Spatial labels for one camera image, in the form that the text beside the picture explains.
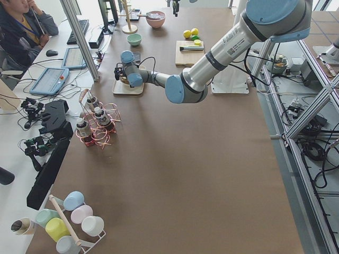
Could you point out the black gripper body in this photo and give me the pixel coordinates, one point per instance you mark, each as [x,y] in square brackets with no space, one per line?
[175,5]
[118,73]

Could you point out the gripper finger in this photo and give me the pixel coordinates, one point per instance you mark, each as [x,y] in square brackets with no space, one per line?
[175,12]

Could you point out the cream rabbit tray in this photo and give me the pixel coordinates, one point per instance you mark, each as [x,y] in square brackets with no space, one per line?
[119,88]

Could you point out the grey folded cloth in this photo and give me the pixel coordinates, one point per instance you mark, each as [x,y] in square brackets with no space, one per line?
[137,56]

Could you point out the pink ice bucket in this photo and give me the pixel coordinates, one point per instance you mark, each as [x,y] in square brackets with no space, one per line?
[155,18]

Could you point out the upper whole lemon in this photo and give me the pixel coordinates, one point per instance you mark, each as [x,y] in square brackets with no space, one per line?
[187,34]

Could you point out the whole lemon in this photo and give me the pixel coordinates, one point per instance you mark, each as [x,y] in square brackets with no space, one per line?
[187,34]
[194,31]

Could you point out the lower whole lemon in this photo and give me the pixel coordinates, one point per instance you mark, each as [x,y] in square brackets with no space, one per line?
[194,31]

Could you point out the mint green bowl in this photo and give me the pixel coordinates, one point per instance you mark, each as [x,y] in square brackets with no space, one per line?
[134,39]

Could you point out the green lime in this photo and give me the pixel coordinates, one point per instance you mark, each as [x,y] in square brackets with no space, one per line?
[195,37]

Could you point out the half lemon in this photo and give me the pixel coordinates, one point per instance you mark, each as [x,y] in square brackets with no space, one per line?
[197,42]

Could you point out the steel muddler black tip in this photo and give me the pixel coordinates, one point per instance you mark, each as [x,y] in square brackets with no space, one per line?
[191,48]

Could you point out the right tea bottle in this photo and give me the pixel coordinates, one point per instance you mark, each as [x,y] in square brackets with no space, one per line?
[92,103]

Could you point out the tea bottle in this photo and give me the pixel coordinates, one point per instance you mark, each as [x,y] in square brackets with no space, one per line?
[84,131]
[101,117]
[92,103]

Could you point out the wooden mug stand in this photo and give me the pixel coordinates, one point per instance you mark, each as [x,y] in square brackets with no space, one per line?
[129,28]

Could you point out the black monitor stand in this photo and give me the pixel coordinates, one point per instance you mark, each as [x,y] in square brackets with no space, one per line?
[109,15]

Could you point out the blue teach pendant far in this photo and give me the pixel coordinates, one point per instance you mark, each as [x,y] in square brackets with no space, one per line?
[73,59]

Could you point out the blue teach pendant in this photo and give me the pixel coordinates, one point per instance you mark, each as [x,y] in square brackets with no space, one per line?
[73,59]
[50,81]

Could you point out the front tea bottle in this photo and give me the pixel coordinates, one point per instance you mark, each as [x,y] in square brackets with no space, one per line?
[101,117]

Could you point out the bamboo cutting board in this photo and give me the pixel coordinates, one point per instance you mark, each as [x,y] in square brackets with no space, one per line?
[187,58]

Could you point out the blue teach pendant near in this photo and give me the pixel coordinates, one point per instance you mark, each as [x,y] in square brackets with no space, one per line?
[50,81]

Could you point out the left tea bottle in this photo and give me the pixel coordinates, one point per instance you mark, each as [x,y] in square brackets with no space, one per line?
[84,131]

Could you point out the black computer mouse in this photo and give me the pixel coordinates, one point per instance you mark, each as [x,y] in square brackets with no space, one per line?
[51,53]

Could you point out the seated person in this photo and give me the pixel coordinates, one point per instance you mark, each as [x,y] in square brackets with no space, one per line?
[25,30]

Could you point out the pink cup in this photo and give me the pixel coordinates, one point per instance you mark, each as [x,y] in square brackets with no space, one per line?
[80,213]

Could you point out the black long box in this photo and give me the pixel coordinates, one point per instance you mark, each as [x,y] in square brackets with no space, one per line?
[46,177]

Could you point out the white cup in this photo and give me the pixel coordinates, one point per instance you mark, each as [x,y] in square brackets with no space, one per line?
[93,225]

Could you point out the mint cup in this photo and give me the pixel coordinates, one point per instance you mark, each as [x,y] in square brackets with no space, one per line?
[44,216]

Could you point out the yellow cup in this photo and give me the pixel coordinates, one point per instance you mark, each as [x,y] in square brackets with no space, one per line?
[56,229]

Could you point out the white cup rack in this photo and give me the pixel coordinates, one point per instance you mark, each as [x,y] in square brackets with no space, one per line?
[82,239]

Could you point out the grey blue cup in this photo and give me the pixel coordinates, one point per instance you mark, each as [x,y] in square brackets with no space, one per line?
[67,245]

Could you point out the paper cup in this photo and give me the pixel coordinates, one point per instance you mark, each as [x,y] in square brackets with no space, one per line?
[23,226]

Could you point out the copper wire bottle rack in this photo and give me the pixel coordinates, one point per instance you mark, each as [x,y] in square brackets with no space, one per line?
[100,134]

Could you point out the aluminium frame post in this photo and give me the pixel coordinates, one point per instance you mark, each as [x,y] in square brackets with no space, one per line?
[70,12]

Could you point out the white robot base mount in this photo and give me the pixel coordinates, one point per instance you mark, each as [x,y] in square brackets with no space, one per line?
[230,82]

